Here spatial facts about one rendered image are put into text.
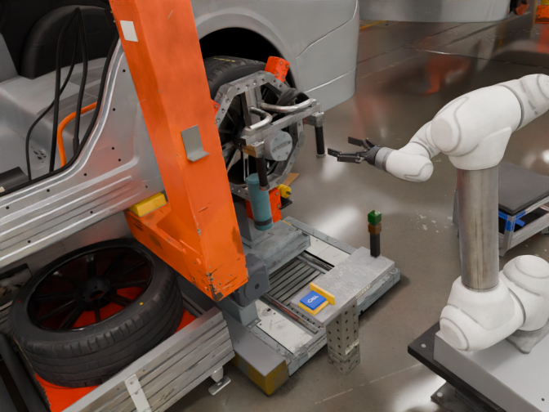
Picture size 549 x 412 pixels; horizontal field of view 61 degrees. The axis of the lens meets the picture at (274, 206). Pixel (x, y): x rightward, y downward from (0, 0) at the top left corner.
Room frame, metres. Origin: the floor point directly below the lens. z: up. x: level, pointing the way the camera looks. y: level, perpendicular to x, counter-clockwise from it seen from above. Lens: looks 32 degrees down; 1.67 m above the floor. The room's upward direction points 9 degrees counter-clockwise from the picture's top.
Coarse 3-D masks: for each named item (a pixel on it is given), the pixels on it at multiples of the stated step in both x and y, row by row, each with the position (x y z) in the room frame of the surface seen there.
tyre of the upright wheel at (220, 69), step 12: (204, 60) 2.12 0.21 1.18; (216, 60) 2.08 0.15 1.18; (228, 60) 2.04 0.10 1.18; (240, 60) 2.02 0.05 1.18; (252, 60) 2.05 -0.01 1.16; (216, 72) 1.94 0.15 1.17; (228, 72) 1.96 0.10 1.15; (240, 72) 1.99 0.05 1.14; (252, 72) 2.03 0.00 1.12; (216, 84) 1.91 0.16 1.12; (288, 84) 2.17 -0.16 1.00; (288, 132) 2.13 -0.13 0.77
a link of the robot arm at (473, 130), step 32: (480, 96) 1.03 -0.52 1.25; (512, 96) 1.04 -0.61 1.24; (448, 128) 0.99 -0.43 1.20; (480, 128) 0.97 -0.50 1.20; (512, 128) 1.01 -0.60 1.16; (480, 160) 0.97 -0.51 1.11; (480, 192) 0.98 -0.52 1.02; (480, 224) 0.96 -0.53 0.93; (480, 256) 0.95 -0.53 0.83; (480, 288) 0.94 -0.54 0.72; (448, 320) 0.93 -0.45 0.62; (480, 320) 0.89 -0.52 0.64; (512, 320) 0.91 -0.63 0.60
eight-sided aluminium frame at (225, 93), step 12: (264, 72) 1.99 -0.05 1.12; (228, 84) 1.89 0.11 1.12; (240, 84) 1.89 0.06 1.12; (252, 84) 1.92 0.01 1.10; (276, 84) 2.00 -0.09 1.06; (216, 96) 1.87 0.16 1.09; (228, 96) 1.84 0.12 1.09; (216, 120) 1.80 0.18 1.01; (300, 120) 2.07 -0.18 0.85; (300, 132) 2.08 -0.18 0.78; (300, 144) 2.06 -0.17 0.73; (288, 156) 2.03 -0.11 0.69; (276, 168) 2.03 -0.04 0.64; (288, 168) 2.01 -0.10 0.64; (276, 180) 1.95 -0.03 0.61; (240, 192) 1.82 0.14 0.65
